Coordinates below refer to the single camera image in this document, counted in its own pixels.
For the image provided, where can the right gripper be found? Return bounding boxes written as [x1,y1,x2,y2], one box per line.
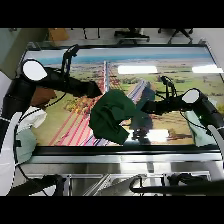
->
[140,100,158,116]

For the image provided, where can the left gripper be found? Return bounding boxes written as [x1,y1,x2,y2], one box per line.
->
[81,81,103,99]

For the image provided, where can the dark green T-shirt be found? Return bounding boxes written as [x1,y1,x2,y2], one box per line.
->
[88,88,138,146]

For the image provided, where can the brown garment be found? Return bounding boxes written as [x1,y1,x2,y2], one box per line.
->
[30,86,58,108]

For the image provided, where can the pale green garment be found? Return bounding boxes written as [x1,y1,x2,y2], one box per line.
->
[184,109,215,148]
[14,127,38,165]

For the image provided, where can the brown cardboard box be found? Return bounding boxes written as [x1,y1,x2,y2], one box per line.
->
[47,27,70,43]

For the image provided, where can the white garment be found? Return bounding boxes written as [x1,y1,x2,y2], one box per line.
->
[17,105,48,134]

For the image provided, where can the black office chair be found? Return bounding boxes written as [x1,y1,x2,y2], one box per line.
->
[113,27,151,45]
[157,27,195,45]

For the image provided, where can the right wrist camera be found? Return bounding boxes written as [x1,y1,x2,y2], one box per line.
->
[159,75,178,101]

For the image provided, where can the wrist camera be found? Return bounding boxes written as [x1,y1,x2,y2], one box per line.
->
[60,43,81,83]
[159,75,178,101]

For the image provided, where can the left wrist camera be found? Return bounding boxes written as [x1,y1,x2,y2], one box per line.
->
[60,43,81,83]

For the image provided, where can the black cable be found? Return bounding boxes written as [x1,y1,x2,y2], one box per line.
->
[179,110,210,132]
[13,91,68,197]

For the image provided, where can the silver frame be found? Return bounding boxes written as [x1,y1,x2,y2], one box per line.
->
[13,151,224,197]

